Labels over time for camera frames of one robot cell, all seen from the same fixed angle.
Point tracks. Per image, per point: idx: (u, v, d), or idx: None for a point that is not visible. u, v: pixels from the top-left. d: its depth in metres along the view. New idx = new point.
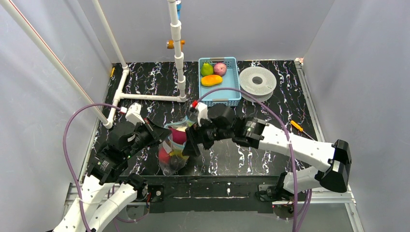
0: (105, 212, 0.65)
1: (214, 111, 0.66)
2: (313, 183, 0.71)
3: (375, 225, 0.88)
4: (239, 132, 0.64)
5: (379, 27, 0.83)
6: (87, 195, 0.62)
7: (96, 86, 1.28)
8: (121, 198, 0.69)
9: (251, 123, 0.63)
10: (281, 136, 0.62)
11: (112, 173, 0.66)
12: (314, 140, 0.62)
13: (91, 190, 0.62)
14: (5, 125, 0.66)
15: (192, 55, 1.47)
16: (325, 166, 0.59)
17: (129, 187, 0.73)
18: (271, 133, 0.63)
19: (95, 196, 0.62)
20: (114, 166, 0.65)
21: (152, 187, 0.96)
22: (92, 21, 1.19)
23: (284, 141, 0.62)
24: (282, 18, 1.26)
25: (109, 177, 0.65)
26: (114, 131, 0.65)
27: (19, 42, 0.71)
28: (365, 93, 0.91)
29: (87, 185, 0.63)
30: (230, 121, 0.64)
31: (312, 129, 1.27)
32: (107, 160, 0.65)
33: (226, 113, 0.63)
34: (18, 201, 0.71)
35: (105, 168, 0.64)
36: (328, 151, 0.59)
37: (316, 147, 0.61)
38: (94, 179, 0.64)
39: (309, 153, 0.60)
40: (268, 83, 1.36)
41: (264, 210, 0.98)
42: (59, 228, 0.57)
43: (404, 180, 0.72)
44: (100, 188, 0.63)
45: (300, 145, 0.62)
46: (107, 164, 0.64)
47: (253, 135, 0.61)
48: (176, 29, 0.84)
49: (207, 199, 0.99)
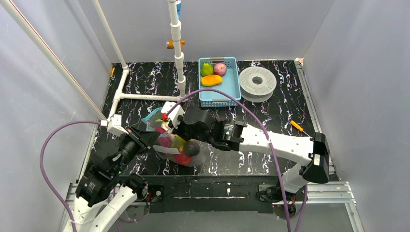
0: (105, 219, 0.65)
1: (191, 116, 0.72)
2: (302, 180, 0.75)
3: (375, 225, 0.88)
4: (218, 136, 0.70)
5: (379, 27, 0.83)
6: (78, 215, 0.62)
7: (96, 86, 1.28)
8: (120, 203, 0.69)
9: (229, 126, 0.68)
10: (260, 136, 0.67)
11: (100, 193, 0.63)
12: (294, 137, 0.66)
13: (80, 211, 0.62)
14: (6, 125, 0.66)
15: (192, 55, 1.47)
16: (306, 161, 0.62)
17: (129, 189, 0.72)
18: (250, 133, 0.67)
19: (86, 216, 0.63)
20: (101, 186, 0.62)
21: (152, 187, 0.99)
22: (92, 21, 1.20)
23: (263, 141, 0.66)
24: (282, 18, 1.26)
25: (98, 197, 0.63)
26: (98, 152, 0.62)
27: (19, 42, 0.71)
28: (365, 93, 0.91)
29: (78, 206, 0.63)
30: (207, 125, 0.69)
31: (312, 129, 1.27)
32: (93, 181, 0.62)
33: (202, 119, 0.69)
34: (19, 200, 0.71)
35: (92, 190, 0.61)
36: (306, 146, 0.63)
37: (296, 143, 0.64)
38: (83, 200, 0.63)
39: (290, 150, 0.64)
40: (268, 83, 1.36)
41: (264, 210, 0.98)
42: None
43: (404, 180, 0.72)
44: (90, 208, 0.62)
45: (280, 143, 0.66)
46: (94, 186, 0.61)
47: (232, 138, 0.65)
48: (176, 29, 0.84)
49: (207, 199, 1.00)
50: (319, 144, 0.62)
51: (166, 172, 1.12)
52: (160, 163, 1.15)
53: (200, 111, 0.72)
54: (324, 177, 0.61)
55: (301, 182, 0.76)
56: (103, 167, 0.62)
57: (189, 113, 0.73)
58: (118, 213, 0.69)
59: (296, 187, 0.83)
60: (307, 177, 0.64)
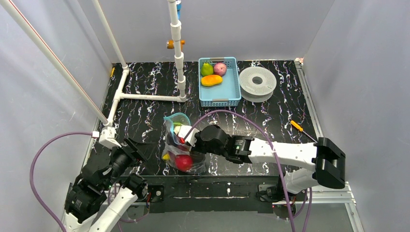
0: (105, 223, 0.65)
1: (207, 133, 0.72)
2: (312, 182, 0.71)
3: (375, 225, 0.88)
4: (231, 151, 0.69)
5: (380, 27, 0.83)
6: (71, 230, 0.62)
7: (96, 86, 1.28)
8: (119, 206, 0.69)
9: (240, 141, 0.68)
10: (266, 147, 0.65)
11: (89, 209, 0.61)
12: (298, 143, 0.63)
13: (72, 227, 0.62)
14: (6, 125, 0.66)
15: (192, 55, 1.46)
16: (313, 167, 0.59)
17: (128, 191, 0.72)
18: (257, 145, 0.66)
19: (79, 230, 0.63)
20: (91, 201, 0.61)
21: (152, 187, 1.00)
22: (92, 21, 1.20)
23: (269, 151, 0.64)
24: (282, 18, 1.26)
25: (87, 213, 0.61)
26: (87, 166, 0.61)
27: (19, 42, 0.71)
28: (366, 93, 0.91)
29: (68, 222, 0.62)
30: (222, 141, 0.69)
31: (312, 129, 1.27)
32: (80, 197, 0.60)
33: (217, 136, 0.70)
34: (19, 200, 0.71)
35: (80, 206, 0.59)
36: (311, 151, 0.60)
37: (299, 150, 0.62)
38: (72, 217, 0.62)
39: (294, 157, 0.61)
40: (268, 83, 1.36)
41: (264, 209, 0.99)
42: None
43: (404, 180, 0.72)
44: (80, 224, 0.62)
45: (285, 151, 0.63)
46: (81, 202, 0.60)
47: (241, 152, 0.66)
48: (176, 29, 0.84)
49: (207, 198, 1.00)
50: (324, 147, 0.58)
51: (166, 172, 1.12)
52: (160, 163, 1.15)
53: (215, 128, 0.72)
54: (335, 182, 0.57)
55: (309, 184, 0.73)
56: (92, 182, 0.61)
57: (206, 130, 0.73)
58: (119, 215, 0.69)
59: (301, 189, 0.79)
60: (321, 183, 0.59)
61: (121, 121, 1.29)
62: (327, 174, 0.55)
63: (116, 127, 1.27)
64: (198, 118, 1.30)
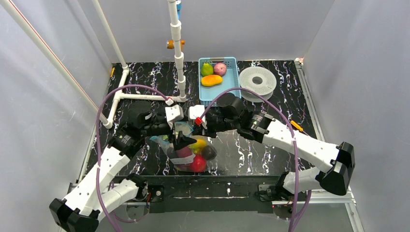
0: (109, 198, 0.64)
1: (223, 98, 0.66)
2: (313, 184, 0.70)
3: (375, 225, 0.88)
4: (245, 124, 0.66)
5: (379, 27, 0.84)
6: (106, 165, 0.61)
7: (96, 86, 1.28)
8: (124, 190, 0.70)
9: (257, 117, 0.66)
10: (285, 133, 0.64)
11: (130, 149, 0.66)
12: (319, 140, 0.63)
13: (110, 160, 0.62)
14: (6, 125, 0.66)
15: (192, 55, 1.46)
16: (328, 168, 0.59)
17: (132, 182, 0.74)
18: (277, 128, 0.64)
19: (114, 166, 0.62)
20: (133, 142, 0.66)
21: (152, 187, 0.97)
22: (92, 21, 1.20)
23: (287, 138, 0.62)
24: (281, 18, 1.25)
25: (128, 152, 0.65)
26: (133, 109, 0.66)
27: (20, 43, 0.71)
28: (365, 94, 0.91)
29: (107, 156, 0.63)
30: (238, 111, 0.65)
31: (312, 130, 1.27)
32: (128, 134, 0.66)
33: (234, 103, 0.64)
34: (19, 200, 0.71)
35: (125, 142, 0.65)
36: (331, 152, 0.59)
37: (320, 147, 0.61)
38: (115, 150, 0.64)
39: (313, 152, 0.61)
40: (268, 83, 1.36)
41: (264, 210, 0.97)
42: (73, 195, 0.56)
43: (404, 181, 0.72)
44: (120, 159, 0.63)
45: (305, 143, 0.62)
46: (127, 139, 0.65)
47: (257, 128, 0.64)
48: (176, 29, 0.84)
49: (207, 199, 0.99)
50: (344, 153, 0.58)
51: (166, 172, 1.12)
52: (160, 163, 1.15)
53: (233, 95, 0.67)
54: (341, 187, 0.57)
55: (310, 186, 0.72)
56: (135, 123, 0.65)
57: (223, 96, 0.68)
58: (119, 201, 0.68)
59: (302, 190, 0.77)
60: (323, 185, 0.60)
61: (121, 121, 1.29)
62: (340, 178, 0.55)
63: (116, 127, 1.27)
64: None
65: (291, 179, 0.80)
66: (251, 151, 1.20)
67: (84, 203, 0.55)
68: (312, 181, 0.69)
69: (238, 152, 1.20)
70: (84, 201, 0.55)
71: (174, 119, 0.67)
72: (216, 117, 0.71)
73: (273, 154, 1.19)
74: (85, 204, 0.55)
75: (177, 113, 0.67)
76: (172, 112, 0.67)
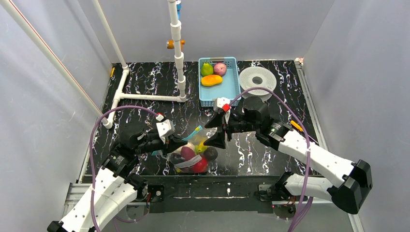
0: (105, 211, 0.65)
1: (250, 102, 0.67)
2: (319, 193, 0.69)
3: (374, 225, 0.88)
4: (264, 129, 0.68)
5: (379, 27, 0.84)
6: (100, 185, 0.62)
7: (96, 86, 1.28)
8: (121, 198, 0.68)
9: (276, 125, 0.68)
10: (301, 143, 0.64)
11: (125, 169, 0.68)
12: (335, 154, 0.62)
13: (104, 181, 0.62)
14: (6, 125, 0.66)
15: (192, 55, 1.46)
16: (340, 183, 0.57)
17: (130, 188, 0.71)
18: (293, 137, 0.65)
19: (108, 187, 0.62)
20: (127, 162, 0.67)
21: (152, 187, 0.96)
22: (92, 21, 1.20)
23: (302, 148, 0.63)
24: (282, 18, 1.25)
25: (123, 172, 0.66)
26: (125, 131, 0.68)
27: (19, 43, 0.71)
28: (365, 93, 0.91)
29: (101, 177, 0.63)
30: (262, 117, 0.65)
31: (312, 130, 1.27)
32: (121, 155, 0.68)
33: (260, 109, 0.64)
34: (19, 200, 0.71)
35: (119, 163, 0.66)
36: (346, 167, 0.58)
37: (334, 161, 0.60)
38: (108, 171, 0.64)
39: (326, 166, 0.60)
40: (268, 83, 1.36)
41: (264, 210, 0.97)
42: (68, 218, 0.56)
43: (404, 181, 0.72)
44: (114, 180, 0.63)
45: (319, 155, 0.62)
46: (121, 159, 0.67)
47: (275, 135, 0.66)
48: (176, 29, 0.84)
49: (207, 198, 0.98)
50: (358, 170, 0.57)
51: (166, 172, 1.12)
52: (160, 163, 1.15)
53: (261, 101, 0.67)
54: (353, 205, 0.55)
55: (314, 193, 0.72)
56: (127, 145, 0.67)
57: (250, 99, 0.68)
58: (117, 210, 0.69)
59: (302, 192, 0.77)
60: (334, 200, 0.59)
61: (121, 121, 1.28)
62: (350, 194, 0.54)
63: (116, 127, 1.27)
64: (198, 118, 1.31)
65: (296, 181, 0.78)
66: (251, 151, 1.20)
67: (80, 225, 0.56)
68: (320, 191, 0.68)
69: (238, 152, 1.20)
70: (79, 223, 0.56)
71: (166, 134, 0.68)
72: (238, 118, 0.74)
73: (273, 154, 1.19)
74: (81, 226, 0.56)
75: (168, 128, 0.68)
76: (163, 127, 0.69)
